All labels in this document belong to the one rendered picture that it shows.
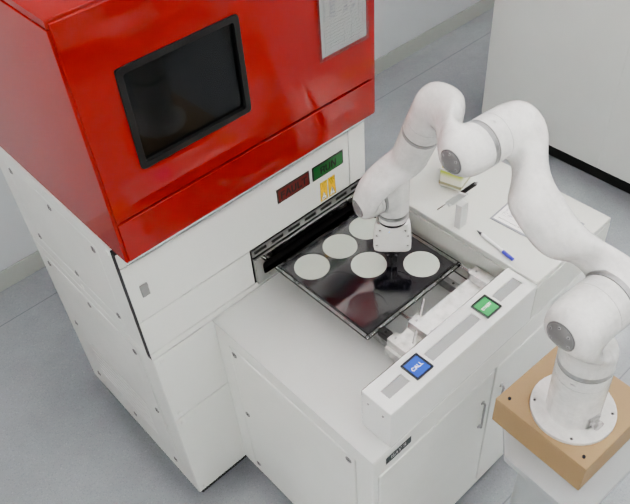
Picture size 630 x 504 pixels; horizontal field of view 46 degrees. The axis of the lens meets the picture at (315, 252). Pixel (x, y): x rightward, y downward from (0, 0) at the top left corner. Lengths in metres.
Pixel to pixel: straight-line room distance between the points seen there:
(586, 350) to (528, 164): 0.37
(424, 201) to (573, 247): 0.78
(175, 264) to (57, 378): 1.40
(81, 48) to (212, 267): 0.77
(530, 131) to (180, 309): 1.01
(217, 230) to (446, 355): 0.65
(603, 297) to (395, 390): 0.54
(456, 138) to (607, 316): 0.43
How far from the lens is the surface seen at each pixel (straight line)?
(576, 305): 1.45
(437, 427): 1.98
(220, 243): 1.94
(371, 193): 1.76
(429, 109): 1.55
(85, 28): 1.43
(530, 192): 1.47
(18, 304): 3.54
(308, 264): 2.08
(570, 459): 1.76
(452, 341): 1.83
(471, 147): 1.42
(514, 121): 1.49
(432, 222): 2.13
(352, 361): 1.96
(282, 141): 1.84
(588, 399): 1.69
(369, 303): 1.98
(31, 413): 3.13
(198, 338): 2.10
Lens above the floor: 2.39
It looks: 45 degrees down
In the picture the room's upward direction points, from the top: 5 degrees counter-clockwise
